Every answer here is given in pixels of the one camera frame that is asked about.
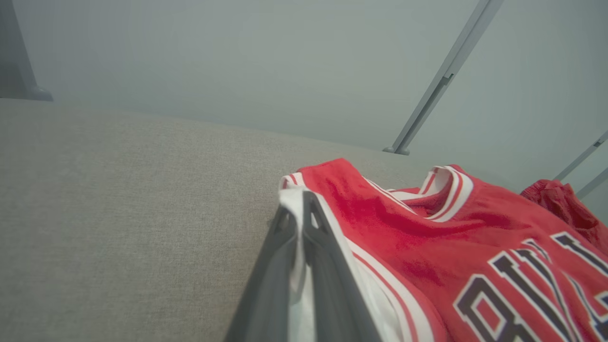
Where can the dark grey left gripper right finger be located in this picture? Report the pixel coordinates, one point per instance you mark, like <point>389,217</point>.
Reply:
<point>332,294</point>

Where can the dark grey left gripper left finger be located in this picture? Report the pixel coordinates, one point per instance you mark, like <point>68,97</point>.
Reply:
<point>268,294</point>

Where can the red Bulls basketball jersey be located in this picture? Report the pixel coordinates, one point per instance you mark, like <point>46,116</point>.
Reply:
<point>427,247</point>

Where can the red shorts with white stripe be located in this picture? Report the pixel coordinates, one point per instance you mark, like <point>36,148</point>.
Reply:
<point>565,204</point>

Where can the grey fabric sofa cushion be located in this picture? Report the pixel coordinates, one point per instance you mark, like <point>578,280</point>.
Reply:
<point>118,213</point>

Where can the grey double partition post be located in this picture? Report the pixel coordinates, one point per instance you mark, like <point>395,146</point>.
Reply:
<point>444,78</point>

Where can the grey metal partition post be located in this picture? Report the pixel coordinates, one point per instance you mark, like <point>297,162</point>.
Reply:
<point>16,71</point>
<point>582,156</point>
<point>593,183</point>

